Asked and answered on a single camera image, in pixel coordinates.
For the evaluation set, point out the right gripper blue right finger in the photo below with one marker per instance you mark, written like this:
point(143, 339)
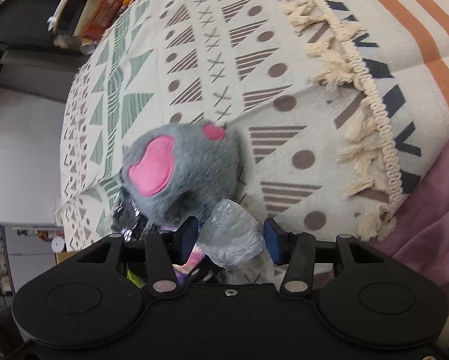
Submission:
point(280, 244)

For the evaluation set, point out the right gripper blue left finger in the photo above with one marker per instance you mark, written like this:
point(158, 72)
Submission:
point(184, 240)

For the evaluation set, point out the clear plastic wrap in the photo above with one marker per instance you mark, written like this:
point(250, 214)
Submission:
point(231, 236)

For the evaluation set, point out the black glittery bundle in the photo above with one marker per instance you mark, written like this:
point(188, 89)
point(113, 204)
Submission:
point(127, 219)

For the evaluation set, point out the grey pink plush toy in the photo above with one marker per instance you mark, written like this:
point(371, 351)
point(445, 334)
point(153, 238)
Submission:
point(178, 171)

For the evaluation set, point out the purple bed sheet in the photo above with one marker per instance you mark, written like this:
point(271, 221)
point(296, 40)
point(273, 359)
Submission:
point(420, 239)

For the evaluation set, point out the patterned white blanket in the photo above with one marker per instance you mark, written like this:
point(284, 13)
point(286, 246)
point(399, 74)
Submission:
point(341, 106)

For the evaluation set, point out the red plastic basket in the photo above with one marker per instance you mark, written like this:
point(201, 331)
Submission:
point(102, 19)

